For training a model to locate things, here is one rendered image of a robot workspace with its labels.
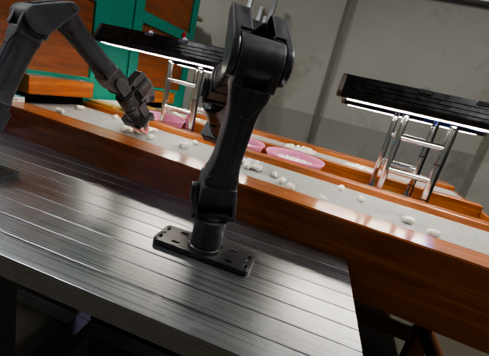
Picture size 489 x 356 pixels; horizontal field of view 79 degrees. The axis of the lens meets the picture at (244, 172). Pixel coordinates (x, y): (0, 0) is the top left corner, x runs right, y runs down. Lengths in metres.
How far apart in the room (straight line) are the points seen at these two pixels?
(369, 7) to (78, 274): 3.64
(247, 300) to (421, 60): 3.50
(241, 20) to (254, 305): 0.44
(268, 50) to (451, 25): 3.55
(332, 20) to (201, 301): 3.50
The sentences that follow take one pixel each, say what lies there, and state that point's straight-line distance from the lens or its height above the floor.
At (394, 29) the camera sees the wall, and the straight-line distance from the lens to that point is 3.80.
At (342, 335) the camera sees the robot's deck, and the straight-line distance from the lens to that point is 0.54.
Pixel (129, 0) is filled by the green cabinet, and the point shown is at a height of 1.28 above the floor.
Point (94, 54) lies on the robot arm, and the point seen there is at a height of 0.99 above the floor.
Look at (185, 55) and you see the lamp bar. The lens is 1.15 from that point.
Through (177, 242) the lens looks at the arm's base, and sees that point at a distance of 0.61.
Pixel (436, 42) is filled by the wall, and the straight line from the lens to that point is 3.87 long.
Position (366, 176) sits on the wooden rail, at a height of 0.75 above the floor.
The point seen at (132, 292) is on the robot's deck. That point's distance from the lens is 0.50.
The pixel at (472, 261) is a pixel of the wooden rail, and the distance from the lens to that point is 0.80.
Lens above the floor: 0.99
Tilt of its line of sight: 15 degrees down
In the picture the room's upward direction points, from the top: 14 degrees clockwise
